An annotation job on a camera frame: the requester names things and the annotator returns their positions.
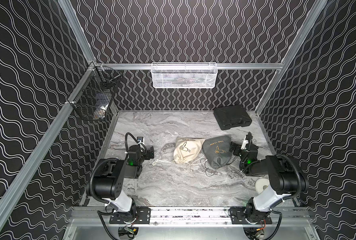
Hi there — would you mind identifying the grey hair dryer bag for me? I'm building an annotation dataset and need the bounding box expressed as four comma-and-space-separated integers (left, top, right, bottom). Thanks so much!
202, 135, 236, 177

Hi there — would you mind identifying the beige hair dryer bag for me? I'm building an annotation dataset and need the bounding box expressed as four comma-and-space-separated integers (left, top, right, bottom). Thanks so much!
151, 136, 208, 169

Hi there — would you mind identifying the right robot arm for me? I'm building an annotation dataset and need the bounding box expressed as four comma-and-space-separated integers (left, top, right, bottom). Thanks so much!
230, 142, 309, 217

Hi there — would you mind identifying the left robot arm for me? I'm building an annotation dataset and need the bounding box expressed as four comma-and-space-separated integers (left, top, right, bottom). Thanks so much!
86, 133, 155, 214

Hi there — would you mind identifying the white tape roll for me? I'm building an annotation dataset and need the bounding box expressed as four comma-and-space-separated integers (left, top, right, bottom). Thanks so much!
255, 178, 270, 195

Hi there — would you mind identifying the black plastic case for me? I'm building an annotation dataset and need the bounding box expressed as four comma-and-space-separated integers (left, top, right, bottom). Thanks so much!
214, 105, 252, 131

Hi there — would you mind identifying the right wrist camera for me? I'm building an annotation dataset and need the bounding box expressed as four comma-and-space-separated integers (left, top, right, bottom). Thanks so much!
241, 132, 253, 152

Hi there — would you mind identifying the black wire basket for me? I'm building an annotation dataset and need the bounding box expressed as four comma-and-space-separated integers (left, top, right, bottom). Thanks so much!
69, 66, 124, 121

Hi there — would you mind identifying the white wire basket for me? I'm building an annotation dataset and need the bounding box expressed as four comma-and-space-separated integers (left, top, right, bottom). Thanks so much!
151, 62, 218, 89

